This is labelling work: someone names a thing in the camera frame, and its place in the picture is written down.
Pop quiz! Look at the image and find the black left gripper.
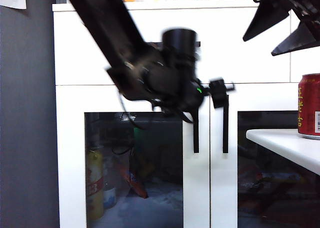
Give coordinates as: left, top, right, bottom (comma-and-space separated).
151, 79, 230, 115

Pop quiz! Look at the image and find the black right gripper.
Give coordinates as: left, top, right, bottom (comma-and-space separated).
242, 0, 320, 56

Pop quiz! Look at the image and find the black vertical door handle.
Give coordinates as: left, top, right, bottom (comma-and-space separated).
222, 95, 230, 154
192, 108, 200, 154

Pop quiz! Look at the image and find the red beverage can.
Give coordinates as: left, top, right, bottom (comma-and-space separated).
297, 73, 320, 140

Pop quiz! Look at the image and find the white glass-panel cabinet door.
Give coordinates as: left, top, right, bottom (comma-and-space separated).
55, 85, 210, 228
210, 83, 320, 228

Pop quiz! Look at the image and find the white cabinet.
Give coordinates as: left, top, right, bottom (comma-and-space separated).
51, 0, 320, 228

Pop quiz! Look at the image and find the orange snack bag blue print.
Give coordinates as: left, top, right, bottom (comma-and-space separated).
117, 163, 149, 199

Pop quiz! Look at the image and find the clear bottle blue label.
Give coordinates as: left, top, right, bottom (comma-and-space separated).
102, 160, 117, 210

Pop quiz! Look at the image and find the yellow detergent bottle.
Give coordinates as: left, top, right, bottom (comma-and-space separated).
86, 148, 105, 221

